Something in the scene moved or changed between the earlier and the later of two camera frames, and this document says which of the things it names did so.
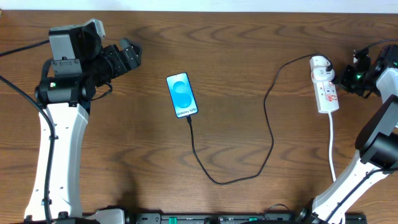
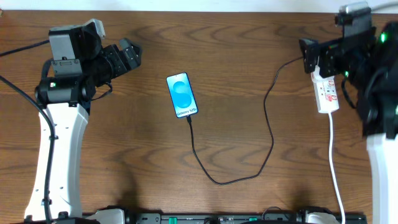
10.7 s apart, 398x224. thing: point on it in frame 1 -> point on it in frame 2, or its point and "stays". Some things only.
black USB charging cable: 270,151 stays
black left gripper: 123,57 stays
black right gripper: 348,79 -> 319,58
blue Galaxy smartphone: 181,94 stays
